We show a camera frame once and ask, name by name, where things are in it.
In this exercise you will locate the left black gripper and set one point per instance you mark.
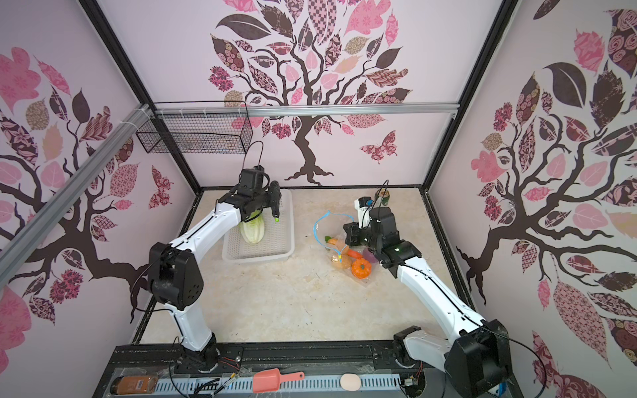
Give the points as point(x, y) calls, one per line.
point(274, 197)

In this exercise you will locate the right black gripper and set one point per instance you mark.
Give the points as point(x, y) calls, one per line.
point(352, 232)

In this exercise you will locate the clear zip top bag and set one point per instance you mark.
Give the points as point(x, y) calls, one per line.
point(329, 232)

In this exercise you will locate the orange carrot with leaves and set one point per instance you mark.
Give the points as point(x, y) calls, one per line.
point(341, 247)

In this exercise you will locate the yellow brown potato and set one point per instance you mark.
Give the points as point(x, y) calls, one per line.
point(341, 262)

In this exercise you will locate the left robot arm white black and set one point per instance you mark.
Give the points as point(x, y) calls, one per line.
point(175, 279)

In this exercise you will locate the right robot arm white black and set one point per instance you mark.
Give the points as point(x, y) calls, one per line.
point(474, 354)

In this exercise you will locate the green napa cabbage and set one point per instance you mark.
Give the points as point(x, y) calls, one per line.
point(253, 231)

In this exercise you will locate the green beverage can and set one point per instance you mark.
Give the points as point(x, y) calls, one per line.
point(382, 197)

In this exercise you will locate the white plastic perforated basket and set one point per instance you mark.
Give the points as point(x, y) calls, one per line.
point(278, 243)

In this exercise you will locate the beige oval sponge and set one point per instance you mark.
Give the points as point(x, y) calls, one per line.
point(350, 382)

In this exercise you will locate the pink plastic scoop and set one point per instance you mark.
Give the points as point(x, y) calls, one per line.
point(271, 380)

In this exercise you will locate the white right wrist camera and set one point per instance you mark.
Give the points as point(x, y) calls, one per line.
point(362, 207)

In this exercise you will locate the black wire wall basket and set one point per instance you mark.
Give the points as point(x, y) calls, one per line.
point(197, 127)

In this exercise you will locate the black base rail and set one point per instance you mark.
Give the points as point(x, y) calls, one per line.
point(312, 358)

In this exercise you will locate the silver aluminium rail back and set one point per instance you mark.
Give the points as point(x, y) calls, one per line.
point(312, 110)

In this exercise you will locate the silver aluminium rail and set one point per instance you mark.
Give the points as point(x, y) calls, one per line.
point(16, 253)
point(312, 110)

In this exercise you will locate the silver aluminium rail left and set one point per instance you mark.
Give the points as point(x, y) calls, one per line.
point(16, 253)

